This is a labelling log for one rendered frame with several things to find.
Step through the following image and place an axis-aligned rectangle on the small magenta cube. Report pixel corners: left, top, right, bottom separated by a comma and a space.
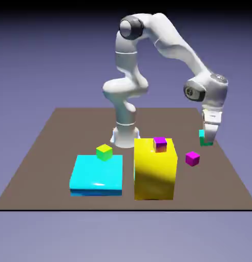
185, 151, 200, 167

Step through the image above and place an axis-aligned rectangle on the small teal cube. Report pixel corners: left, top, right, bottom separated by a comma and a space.
199, 129, 214, 147

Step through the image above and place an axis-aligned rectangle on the large yellow box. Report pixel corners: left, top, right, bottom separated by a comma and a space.
134, 138, 178, 201

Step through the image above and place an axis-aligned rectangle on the small purple cube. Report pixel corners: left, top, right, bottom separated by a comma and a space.
153, 136, 167, 154

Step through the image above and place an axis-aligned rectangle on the small lime green cube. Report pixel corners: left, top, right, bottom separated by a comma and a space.
96, 143, 113, 162

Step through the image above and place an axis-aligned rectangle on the large cyan box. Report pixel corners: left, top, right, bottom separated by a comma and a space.
69, 155, 123, 197

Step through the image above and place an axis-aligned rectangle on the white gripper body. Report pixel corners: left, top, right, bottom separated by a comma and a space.
203, 122, 220, 143

